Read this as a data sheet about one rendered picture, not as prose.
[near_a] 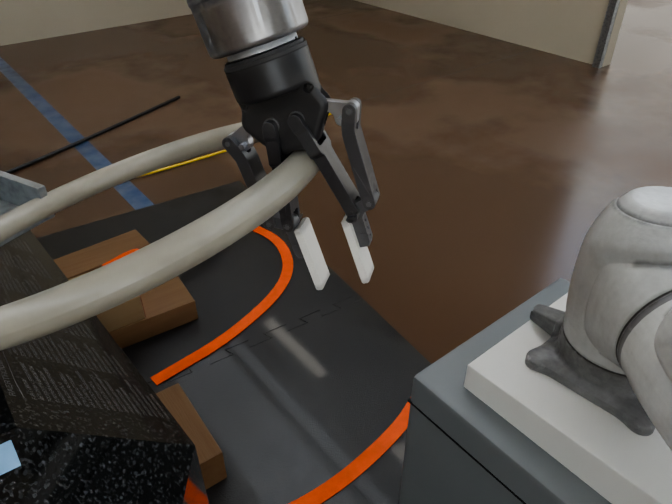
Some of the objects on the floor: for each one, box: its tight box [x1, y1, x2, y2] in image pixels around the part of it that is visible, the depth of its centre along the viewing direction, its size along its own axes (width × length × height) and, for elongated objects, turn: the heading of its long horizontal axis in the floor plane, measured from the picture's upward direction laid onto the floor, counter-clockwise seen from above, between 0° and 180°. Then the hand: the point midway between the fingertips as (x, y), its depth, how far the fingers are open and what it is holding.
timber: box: [156, 383, 227, 489], centre depth 163 cm, size 30×12×12 cm, turn 36°
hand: (336, 252), depth 56 cm, fingers closed on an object, 4 cm apart
